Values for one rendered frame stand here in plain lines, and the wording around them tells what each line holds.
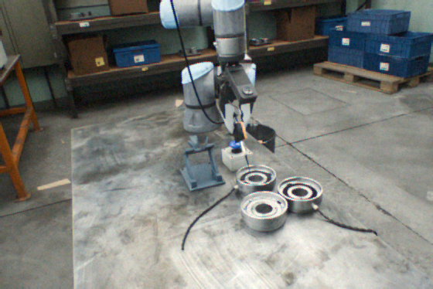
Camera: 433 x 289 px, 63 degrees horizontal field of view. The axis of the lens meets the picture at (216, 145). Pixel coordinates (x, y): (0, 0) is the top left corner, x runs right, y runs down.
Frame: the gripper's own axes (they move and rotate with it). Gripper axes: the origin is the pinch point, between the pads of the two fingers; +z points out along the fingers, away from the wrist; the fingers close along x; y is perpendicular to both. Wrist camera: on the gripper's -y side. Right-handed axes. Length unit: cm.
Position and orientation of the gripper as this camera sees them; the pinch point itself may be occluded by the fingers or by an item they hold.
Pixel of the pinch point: (238, 128)
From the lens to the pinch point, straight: 96.6
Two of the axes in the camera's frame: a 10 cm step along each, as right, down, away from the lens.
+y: -3.2, -3.8, 8.7
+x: -9.4, 2.0, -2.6
